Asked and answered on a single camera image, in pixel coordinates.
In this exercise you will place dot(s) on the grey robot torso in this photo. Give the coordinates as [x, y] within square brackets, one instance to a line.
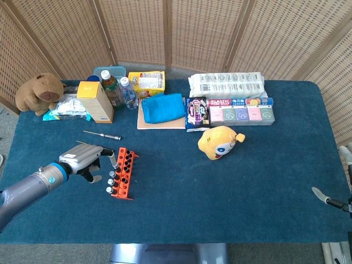
[165, 254]

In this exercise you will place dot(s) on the dark blue round cap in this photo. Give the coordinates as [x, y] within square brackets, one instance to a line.
[93, 78]

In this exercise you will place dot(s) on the blue folded cloth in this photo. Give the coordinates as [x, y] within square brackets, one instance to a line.
[162, 108]

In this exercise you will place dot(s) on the plastic food wrap box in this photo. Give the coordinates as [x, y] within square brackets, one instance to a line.
[220, 102]

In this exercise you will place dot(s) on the teal wet wipes pack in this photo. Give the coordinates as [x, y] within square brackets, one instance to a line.
[68, 107]

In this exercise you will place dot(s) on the orange tube rack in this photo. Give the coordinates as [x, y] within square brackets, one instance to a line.
[121, 154]

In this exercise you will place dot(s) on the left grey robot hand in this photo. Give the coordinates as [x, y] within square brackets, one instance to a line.
[82, 156]

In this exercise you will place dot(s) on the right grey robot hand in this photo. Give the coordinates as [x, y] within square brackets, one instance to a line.
[330, 200]

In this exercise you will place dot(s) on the yellow snack bag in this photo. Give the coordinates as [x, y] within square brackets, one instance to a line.
[145, 82]

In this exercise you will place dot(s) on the brown capybara plush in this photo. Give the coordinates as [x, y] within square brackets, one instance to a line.
[38, 90]

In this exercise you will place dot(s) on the dark blue carpet mat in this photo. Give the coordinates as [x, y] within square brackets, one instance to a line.
[192, 192]

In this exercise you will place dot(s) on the clear water bottle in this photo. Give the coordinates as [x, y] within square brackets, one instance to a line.
[128, 94]

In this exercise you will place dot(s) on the white paper towel pack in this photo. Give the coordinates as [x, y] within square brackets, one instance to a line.
[225, 85]

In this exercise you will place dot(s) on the white metal frame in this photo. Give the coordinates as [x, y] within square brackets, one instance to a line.
[330, 253]

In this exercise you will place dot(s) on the yellow plush toy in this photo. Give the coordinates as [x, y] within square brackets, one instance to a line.
[217, 143]

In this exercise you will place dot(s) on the dark purple pad pack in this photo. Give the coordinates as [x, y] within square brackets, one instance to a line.
[196, 112]

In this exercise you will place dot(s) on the green tea bottle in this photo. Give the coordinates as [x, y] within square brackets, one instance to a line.
[112, 90]

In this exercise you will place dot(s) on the light blue plastic container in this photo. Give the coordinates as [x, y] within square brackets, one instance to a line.
[118, 72]

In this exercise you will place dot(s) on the wicker folding screen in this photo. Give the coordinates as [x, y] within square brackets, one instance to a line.
[137, 27]

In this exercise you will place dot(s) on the pastel tissue multipack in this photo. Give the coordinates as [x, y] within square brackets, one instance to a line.
[242, 115]

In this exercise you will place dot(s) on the tall yellow cream carton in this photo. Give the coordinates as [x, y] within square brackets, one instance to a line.
[94, 104]

